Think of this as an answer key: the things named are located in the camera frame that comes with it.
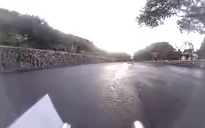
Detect grey asphalt road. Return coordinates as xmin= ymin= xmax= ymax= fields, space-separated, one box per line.
xmin=0 ymin=61 xmax=205 ymax=128

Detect person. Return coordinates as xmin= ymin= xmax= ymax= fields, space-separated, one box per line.
xmin=152 ymin=52 xmax=159 ymax=64

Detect distant clump of trees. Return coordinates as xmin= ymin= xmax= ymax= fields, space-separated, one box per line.
xmin=133 ymin=41 xmax=182 ymax=62

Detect robot's own part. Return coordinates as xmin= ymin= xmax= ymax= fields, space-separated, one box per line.
xmin=61 ymin=122 xmax=72 ymax=128
xmin=133 ymin=120 xmax=145 ymax=128

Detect wooded hillside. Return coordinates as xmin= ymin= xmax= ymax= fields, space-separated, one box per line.
xmin=0 ymin=3 xmax=132 ymax=62

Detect white building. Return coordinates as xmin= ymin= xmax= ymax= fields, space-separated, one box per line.
xmin=179 ymin=51 xmax=200 ymax=62

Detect large overhanging tree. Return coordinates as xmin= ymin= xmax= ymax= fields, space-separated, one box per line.
xmin=135 ymin=0 xmax=205 ymax=60

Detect stone wall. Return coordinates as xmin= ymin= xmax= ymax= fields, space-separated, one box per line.
xmin=0 ymin=44 xmax=118 ymax=74

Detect low roadside wall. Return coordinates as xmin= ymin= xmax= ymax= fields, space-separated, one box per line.
xmin=140 ymin=58 xmax=205 ymax=68

